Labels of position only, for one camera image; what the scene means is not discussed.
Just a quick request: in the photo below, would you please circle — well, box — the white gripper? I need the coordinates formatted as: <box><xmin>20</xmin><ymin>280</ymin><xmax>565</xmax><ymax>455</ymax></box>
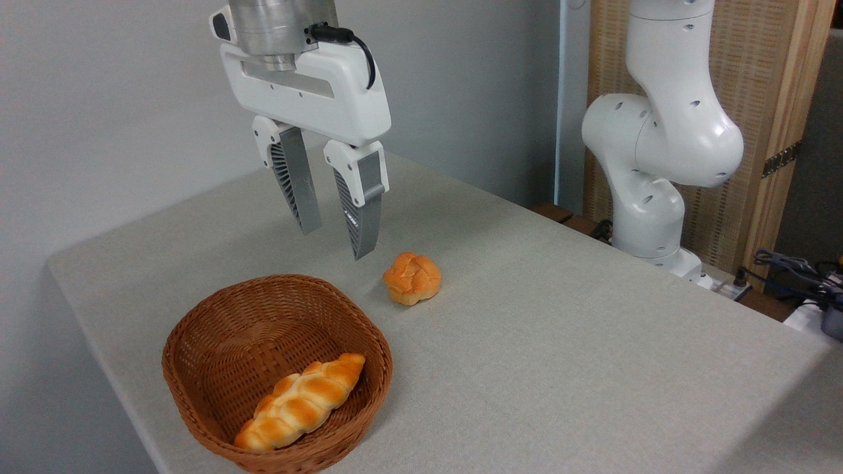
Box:
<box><xmin>209</xmin><ymin>7</ymin><xmax>392</xmax><ymax>261</ymax></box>

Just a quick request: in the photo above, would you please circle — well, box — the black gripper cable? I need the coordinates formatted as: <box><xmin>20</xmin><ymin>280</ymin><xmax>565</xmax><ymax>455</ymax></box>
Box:
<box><xmin>306</xmin><ymin>24</ymin><xmax>377</xmax><ymax>90</ymax></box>

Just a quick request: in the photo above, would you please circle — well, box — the brown wooden bench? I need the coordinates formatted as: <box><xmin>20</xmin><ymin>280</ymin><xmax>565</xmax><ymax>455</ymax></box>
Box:
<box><xmin>530</xmin><ymin>202</ymin><xmax>614</xmax><ymax>246</ymax></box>

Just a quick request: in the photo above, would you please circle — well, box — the black cable bundle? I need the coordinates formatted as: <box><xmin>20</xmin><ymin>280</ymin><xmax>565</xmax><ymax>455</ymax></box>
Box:
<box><xmin>734</xmin><ymin>249</ymin><xmax>843</xmax><ymax>310</ymax></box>

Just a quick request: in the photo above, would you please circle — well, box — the long braided bread loaf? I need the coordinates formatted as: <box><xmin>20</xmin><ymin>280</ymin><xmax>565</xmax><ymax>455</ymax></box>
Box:
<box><xmin>234</xmin><ymin>353</ymin><xmax>366</xmax><ymax>453</ymax></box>

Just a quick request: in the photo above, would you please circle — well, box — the white vertical pole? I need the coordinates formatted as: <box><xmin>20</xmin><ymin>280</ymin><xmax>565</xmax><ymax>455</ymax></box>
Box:
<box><xmin>555</xmin><ymin>0</ymin><xmax>591</xmax><ymax>215</ymax></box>

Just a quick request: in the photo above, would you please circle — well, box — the brown wicker basket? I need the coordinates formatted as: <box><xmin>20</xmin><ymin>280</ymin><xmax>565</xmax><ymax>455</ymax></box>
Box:
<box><xmin>162</xmin><ymin>274</ymin><xmax>394</xmax><ymax>474</ymax></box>

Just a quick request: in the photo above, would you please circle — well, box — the round knotted bread roll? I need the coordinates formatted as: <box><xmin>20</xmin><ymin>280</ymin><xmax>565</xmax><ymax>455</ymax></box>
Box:
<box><xmin>383</xmin><ymin>252</ymin><xmax>442</xmax><ymax>306</ymax></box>

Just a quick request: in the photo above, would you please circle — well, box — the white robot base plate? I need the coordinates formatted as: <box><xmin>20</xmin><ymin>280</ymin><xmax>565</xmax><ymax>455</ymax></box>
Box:
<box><xmin>685</xmin><ymin>262</ymin><xmax>753</xmax><ymax>302</ymax></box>

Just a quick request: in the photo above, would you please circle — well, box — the black metal hinge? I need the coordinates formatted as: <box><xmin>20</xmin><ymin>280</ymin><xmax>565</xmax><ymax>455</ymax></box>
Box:
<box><xmin>763</xmin><ymin>141</ymin><xmax>802</xmax><ymax>178</ymax></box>

